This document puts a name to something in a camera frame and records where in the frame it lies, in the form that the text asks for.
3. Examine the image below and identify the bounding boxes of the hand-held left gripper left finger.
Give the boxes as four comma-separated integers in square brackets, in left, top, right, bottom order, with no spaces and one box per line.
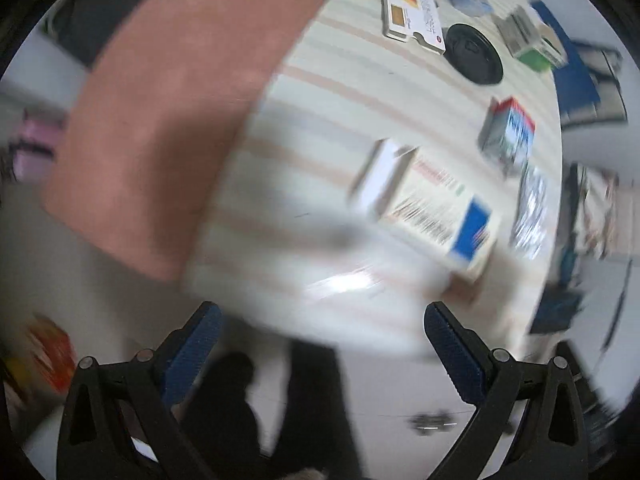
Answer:
[56,301,224,480]

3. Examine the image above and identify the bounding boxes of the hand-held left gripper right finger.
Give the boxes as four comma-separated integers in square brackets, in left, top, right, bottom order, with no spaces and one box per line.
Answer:
[423,301,591,480]

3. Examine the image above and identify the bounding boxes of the small dark floor object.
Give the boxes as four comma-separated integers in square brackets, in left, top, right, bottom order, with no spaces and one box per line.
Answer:
[409,410,458,435]

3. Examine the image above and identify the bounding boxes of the dark blue bin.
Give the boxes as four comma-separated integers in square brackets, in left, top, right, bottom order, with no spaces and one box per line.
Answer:
[529,284,587,337]

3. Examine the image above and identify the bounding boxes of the person's dark trouser legs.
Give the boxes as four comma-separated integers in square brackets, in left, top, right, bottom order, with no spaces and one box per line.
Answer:
[181,339,363,480]

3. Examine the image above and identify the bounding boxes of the red and orange packet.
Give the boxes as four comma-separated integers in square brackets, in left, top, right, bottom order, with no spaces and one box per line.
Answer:
[22,312,78,393]

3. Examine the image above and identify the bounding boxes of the white and blue medicine box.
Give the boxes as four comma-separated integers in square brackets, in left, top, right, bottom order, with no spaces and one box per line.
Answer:
[348,138,502,283]

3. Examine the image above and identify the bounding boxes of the silver blister pack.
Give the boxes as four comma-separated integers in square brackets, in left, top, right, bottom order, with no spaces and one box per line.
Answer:
[509,164,549,258]

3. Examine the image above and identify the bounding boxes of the printed cloth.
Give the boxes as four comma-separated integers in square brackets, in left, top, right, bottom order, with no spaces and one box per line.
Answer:
[569,161,622,260]

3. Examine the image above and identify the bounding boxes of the round striped table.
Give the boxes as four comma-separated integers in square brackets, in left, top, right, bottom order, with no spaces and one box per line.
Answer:
[181,0,565,361]

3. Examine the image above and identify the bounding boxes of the red and blue small box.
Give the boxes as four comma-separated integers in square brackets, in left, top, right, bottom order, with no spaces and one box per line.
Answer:
[476,96,537,177]

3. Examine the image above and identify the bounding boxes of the pink towel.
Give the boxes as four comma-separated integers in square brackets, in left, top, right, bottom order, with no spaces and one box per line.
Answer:
[41,0,357,283]

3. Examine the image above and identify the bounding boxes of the pink bag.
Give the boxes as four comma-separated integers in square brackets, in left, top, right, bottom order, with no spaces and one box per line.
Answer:
[9,109,67,182]

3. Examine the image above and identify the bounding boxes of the black round lid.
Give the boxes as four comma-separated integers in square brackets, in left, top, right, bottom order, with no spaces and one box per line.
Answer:
[444,23,504,86]

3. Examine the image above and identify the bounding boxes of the blue chair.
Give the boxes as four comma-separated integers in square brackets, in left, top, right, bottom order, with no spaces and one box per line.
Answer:
[529,0,628,128]

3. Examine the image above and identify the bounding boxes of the green and white box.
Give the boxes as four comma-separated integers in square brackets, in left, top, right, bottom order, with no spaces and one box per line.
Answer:
[494,4,569,72]

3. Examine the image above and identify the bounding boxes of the white box with flag print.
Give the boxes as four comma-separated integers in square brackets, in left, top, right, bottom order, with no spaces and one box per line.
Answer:
[381,0,447,54]

